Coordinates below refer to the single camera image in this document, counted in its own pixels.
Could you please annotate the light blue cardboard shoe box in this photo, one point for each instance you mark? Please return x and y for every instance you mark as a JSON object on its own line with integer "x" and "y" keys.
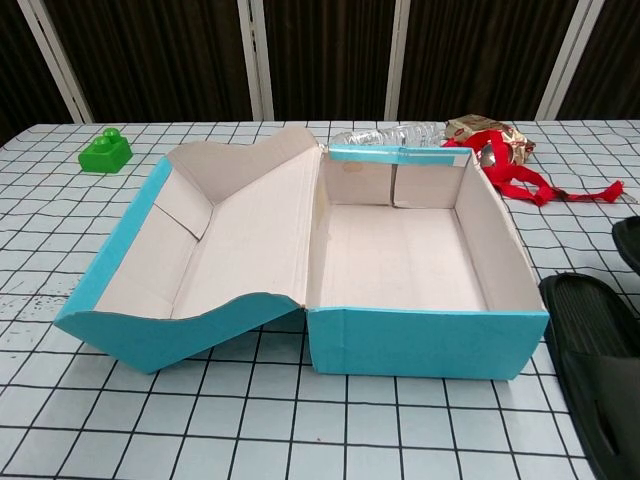
{"x": 400, "y": 345}

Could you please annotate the black rubber slipper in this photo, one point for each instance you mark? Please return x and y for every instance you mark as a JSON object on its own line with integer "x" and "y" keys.
{"x": 590, "y": 320}
{"x": 629, "y": 240}

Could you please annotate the clear plastic water bottle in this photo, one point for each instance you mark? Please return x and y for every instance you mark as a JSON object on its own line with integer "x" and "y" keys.
{"x": 395, "y": 135}

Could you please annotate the white black grid tablecloth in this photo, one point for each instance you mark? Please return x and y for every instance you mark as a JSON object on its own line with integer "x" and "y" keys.
{"x": 280, "y": 430}

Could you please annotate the gold foil snack wrapper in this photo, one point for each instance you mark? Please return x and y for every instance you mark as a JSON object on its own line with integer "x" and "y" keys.
{"x": 510, "y": 137}

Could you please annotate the green toy building block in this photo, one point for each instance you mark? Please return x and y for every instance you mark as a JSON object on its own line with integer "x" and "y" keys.
{"x": 105, "y": 157}

